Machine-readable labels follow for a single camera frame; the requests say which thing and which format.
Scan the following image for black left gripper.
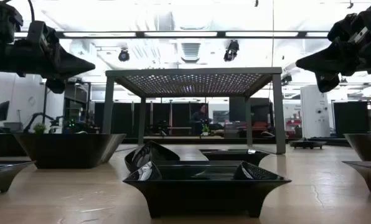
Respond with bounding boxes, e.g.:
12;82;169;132
17;27;96;94

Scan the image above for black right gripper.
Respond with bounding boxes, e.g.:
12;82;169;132
296;11;371;93

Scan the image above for black pot with soil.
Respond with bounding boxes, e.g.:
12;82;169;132
13;133;126;170

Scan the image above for dark equipment rack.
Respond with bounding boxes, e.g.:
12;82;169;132
62;79;93;134

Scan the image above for black hanging spotlight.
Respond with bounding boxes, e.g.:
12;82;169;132
118;48;131;62
280;73;294;86
223;39;240;62

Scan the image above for white cabinet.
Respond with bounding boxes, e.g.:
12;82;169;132
299;84;331;139

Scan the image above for black partition panel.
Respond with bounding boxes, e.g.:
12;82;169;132
332;100;371;138

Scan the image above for red storage shelf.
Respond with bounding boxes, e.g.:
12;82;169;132
284;116;302;138

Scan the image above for black computer monitor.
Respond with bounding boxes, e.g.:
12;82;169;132
0;100;11;122

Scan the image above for black flared square plate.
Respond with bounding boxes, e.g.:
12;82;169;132
343;133;371;162
0;161;34;194
342;160;371;194

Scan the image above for overhead LED light bar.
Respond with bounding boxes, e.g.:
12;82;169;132
14;30;329;40

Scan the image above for black teardrop plate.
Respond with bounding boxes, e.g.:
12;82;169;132
131;161;163;182
124;141;181;173

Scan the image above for ceiling air vent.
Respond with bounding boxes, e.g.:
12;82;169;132
181;42;202;63

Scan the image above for grey perforated metal riser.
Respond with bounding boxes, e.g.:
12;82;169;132
101;67;286;156

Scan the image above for wooden workbench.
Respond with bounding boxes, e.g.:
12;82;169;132
144;125;225;140

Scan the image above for person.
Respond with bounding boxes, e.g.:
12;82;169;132
189;104;213;137

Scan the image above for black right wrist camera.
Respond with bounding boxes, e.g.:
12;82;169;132
327;12;360;44

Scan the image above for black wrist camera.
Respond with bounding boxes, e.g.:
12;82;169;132
26;20;50;47
327;12;360;44

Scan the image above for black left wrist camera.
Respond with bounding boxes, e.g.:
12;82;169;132
26;20;50;47

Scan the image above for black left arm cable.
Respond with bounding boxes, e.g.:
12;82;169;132
1;0;36;23

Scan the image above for thin hanging cable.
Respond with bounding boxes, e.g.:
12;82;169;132
271;0;275;68

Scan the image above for black wall screen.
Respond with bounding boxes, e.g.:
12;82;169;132
228;97;271;123

